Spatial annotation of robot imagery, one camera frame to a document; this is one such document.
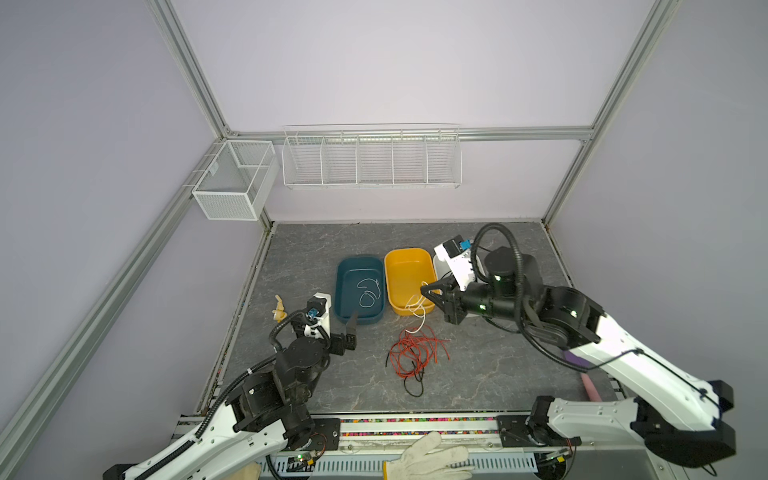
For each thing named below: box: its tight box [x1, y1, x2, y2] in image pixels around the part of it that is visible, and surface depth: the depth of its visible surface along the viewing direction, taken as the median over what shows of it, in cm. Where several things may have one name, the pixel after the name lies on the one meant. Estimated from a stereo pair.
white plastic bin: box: [434, 244, 463, 291], surface depth 52 cm
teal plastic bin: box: [335, 255, 385, 325], surface depth 101 cm
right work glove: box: [385, 431, 475, 480], surface depth 72 cm
